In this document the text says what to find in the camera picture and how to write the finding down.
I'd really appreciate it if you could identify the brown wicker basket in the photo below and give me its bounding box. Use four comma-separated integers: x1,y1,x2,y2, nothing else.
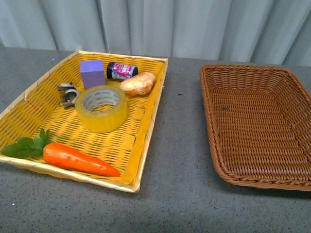
200,65,311,191

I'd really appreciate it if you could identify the toy bread roll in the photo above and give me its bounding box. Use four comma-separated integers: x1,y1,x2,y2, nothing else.
120,72,156,97

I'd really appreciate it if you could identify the yellow woven basket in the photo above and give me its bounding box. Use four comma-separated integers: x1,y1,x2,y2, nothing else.
0,50,168,192

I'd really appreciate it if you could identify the pale grey curtain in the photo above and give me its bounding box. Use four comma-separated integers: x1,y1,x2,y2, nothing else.
0,0,311,66

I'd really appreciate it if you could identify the grey metal clip piece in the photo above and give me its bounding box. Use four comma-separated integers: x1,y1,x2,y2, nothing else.
57,83,80,109

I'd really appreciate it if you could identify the purple foam block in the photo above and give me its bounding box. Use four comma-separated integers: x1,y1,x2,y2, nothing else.
80,60,106,90

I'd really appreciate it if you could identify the yellow packing tape roll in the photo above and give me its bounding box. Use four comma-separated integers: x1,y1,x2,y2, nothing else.
75,85,127,133

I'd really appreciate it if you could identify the orange toy carrot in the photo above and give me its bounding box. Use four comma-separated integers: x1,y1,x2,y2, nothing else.
0,128,120,177

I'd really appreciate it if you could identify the small black labelled jar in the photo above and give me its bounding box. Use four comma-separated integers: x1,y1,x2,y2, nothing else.
106,62,138,80

